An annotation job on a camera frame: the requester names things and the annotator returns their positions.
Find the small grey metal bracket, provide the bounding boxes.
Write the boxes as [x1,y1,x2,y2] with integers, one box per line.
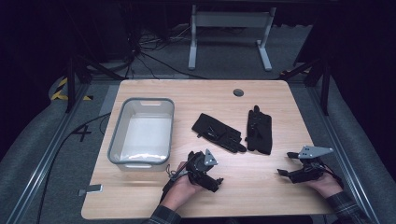
[77,184,104,197]

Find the white plastic bin grey rim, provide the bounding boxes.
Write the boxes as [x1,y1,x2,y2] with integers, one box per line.
[106,97,176,173]

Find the black glove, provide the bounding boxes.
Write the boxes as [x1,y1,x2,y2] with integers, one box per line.
[244,105,274,156]
[191,112,248,154]

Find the grey metal desk frame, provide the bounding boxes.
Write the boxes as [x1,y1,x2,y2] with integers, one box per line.
[188,4,277,72]

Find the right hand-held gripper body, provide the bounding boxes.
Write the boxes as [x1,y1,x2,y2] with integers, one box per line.
[288,145,334,185]

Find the black metal stand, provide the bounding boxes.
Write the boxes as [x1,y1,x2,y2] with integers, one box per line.
[64,55,126,114]
[279,57,332,117]

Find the tangle of black floor cables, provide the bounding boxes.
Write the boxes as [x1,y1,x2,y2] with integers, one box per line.
[124,21,208,80]

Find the hand-held gripper cable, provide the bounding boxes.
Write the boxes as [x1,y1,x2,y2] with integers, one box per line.
[165,163,190,183]
[321,162,345,189]

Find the right hand-held gripper cable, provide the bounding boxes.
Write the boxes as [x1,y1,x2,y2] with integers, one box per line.
[321,162,345,189]

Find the left hand-held gripper cable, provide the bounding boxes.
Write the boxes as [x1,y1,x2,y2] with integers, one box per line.
[165,163,190,183]

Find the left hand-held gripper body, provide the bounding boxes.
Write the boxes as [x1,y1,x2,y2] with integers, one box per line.
[185,148,219,187]

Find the long black floor cable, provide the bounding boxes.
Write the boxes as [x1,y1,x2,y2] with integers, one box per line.
[35,112,112,224]

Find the person's right hand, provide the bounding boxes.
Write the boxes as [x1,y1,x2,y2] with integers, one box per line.
[305,172,344,200]

